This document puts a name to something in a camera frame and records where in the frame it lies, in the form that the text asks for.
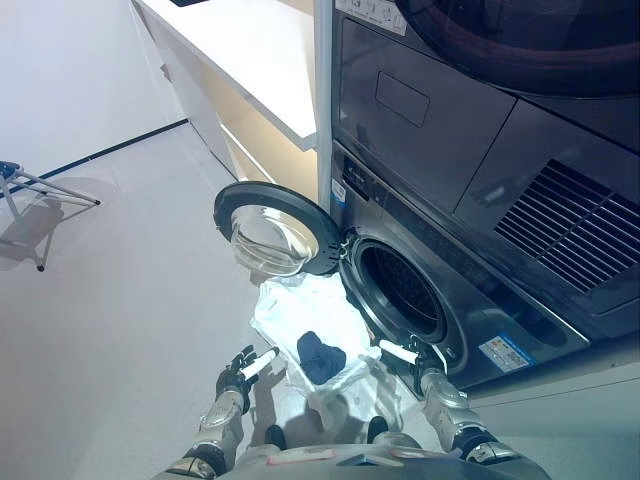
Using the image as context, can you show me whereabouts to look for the dark blue clothes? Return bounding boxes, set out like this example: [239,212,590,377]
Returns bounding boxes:
[296,330,347,386]

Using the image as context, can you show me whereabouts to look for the white counter cabinet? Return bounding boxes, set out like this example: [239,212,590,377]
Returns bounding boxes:
[130,0,322,185]

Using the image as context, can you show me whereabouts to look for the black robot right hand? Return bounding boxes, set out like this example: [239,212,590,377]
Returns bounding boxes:
[378,336,448,377]

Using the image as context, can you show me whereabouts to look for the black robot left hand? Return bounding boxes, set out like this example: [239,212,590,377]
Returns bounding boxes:
[217,343,279,402]

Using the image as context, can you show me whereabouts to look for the clear plastic laundry bag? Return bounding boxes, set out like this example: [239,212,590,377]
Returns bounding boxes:
[249,272,401,409]

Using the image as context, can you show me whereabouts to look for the white dryer label sticker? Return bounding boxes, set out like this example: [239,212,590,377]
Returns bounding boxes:
[334,0,407,36]

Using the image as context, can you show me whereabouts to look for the grey vertical pillar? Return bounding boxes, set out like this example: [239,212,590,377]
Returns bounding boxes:
[312,0,335,214]

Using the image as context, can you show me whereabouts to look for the dark grey dryer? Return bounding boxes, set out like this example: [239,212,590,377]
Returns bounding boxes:
[332,0,640,317]

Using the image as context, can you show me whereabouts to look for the round glass washer door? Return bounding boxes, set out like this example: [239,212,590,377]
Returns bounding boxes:
[213,180,343,276]

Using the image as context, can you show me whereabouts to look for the dark grey washing machine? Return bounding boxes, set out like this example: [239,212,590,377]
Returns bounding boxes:
[329,139,592,396]

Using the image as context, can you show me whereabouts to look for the blue energy label sticker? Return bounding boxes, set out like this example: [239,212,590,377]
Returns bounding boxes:
[477,331,537,375]

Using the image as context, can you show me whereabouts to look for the grey robot torso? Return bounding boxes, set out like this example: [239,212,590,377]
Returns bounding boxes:
[164,432,549,480]

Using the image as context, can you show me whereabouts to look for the silver robot right leg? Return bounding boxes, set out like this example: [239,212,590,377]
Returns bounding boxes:
[366,414,391,444]

